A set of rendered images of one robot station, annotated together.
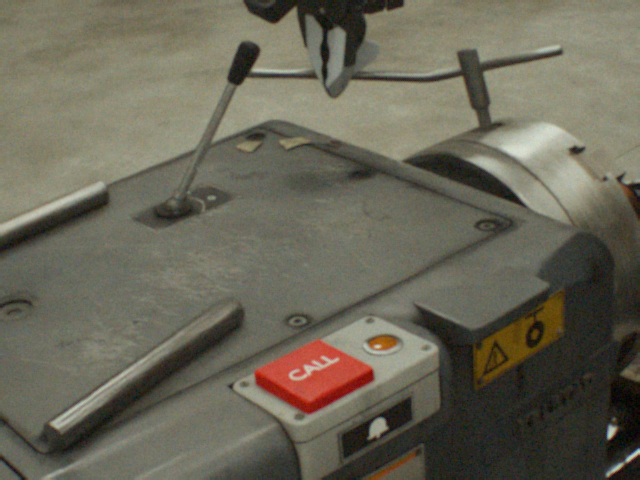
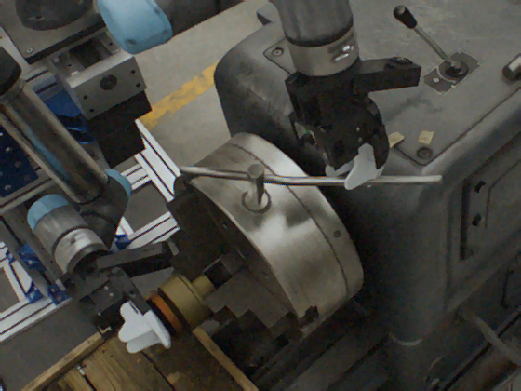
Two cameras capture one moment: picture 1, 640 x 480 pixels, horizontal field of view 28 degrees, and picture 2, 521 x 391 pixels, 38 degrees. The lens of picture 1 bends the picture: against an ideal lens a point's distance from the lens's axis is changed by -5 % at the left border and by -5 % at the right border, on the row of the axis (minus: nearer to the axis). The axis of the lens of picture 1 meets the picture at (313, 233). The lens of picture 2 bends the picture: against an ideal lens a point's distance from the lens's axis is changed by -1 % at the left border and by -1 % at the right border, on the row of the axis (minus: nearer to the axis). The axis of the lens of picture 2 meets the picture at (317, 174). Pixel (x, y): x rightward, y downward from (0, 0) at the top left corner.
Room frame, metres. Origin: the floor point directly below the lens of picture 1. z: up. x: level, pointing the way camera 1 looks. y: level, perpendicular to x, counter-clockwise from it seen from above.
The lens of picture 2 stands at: (1.91, -0.06, 2.03)
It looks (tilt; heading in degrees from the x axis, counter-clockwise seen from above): 50 degrees down; 183
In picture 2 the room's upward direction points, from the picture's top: 10 degrees counter-clockwise
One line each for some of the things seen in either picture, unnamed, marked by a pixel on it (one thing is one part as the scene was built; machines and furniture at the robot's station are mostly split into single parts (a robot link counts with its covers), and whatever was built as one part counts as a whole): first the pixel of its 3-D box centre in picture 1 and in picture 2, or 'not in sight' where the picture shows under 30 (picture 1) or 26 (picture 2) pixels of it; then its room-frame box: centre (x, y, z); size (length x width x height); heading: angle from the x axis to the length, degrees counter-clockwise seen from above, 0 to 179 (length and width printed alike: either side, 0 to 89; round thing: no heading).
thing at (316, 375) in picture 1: (314, 380); not in sight; (0.78, 0.01, 1.26); 0.06 x 0.06 x 0.02; 38
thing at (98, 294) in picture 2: not in sight; (103, 289); (1.29, -0.45, 1.08); 0.12 x 0.09 x 0.08; 36
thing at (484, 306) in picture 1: (479, 306); (289, 13); (0.89, -0.12, 1.24); 0.09 x 0.08 x 0.03; 128
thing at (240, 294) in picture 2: not in sight; (259, 308); (1.35, -0.21, 1.08); 0.12 x 0.11 x 0.05; 38
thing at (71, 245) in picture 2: not in sight; (82, 254); (1.22, -0.50, 1.08); 0.08 x 0.05 x 0.08; 126
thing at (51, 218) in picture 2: not in sight; (60, 229); (1.15, -0.54, 1.08); 0.11 x 0.08 x 0.09; 36
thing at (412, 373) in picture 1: (339, 397); not in sight; (0.80, -0.01, 1.23); 0.13 x 0.08 x 0.05; 128
